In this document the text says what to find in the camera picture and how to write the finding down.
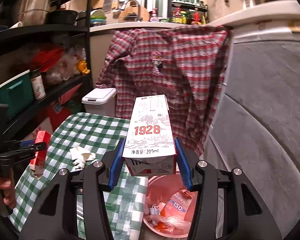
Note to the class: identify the orange plastic bag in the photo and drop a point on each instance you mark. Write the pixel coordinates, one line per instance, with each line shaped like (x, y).
(162, 226)

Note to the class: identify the pink soap bottle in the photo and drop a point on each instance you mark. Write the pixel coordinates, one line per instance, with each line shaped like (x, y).
(154, 16)

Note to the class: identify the red paper box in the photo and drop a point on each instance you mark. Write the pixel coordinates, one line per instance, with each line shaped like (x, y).
(43, 136)

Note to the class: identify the steel faucet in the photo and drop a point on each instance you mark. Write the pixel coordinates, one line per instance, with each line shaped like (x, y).
(130, 1)

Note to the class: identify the green checkered tablecloth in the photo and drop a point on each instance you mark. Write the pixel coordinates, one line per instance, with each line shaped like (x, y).
(90, 132)

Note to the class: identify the clear plastic bag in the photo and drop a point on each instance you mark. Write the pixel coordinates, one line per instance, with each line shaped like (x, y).
(173, 221)

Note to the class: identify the black pot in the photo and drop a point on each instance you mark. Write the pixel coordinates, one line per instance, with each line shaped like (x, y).
(62, 17)

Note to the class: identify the yellow packet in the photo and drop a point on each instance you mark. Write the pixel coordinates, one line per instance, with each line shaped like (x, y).
(82, 66)

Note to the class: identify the pink plastic bag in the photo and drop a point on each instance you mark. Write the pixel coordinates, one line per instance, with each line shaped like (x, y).
(177, 205)

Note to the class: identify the clear bags of food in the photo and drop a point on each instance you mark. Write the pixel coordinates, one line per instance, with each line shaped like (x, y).
(60, 70)

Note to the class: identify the person's left hand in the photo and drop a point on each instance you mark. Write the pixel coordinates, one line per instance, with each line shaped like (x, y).
(5, 195)

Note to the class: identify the red bag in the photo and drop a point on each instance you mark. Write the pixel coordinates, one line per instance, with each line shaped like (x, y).
(47, 57)

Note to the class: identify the metal grater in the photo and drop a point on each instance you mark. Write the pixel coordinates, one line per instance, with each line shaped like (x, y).
(108, 3)

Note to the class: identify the white tissue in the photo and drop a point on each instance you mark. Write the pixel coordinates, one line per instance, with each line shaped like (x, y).
(81, 155)

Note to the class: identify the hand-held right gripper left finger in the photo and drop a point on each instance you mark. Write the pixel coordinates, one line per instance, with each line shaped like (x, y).
(116, 165)

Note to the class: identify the steel pot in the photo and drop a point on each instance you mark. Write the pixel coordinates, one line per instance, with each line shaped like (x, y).
(32, 2)

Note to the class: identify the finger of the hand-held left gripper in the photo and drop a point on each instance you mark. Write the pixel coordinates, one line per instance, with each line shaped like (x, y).
(27, 146)
(10, 158)

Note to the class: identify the red plaid shirt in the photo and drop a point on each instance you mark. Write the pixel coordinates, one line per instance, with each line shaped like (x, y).
(190, 80)

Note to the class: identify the white lidded bin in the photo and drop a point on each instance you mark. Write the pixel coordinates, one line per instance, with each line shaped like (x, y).
(97, 96)

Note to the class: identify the labelled jar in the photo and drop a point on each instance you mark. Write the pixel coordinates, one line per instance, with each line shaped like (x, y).
(38, 87)

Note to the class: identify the wooden cutting board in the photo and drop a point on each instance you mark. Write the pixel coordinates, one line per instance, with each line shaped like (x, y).
(143, 13)

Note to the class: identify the stack of green bowls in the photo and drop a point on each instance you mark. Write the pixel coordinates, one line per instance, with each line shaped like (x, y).
(98, 17)

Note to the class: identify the white kitchen counter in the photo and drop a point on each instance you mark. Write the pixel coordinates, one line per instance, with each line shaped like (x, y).
(265, 7)

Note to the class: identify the pink plastic bucket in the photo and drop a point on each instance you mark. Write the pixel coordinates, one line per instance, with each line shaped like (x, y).
(162, 187)

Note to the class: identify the black shelf rack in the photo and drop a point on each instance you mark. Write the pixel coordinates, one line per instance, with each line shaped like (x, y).
(40, 30)

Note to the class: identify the spice rack with bottles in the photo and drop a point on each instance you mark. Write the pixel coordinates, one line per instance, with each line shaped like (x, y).
(187, 16)

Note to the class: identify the green storage box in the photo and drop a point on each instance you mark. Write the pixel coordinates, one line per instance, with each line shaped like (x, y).
(12, 97)

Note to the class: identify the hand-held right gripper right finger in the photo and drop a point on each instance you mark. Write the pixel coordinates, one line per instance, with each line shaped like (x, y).
(183, 165)

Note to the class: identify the white milk carton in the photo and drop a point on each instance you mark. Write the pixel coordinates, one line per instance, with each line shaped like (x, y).
(147, 130)

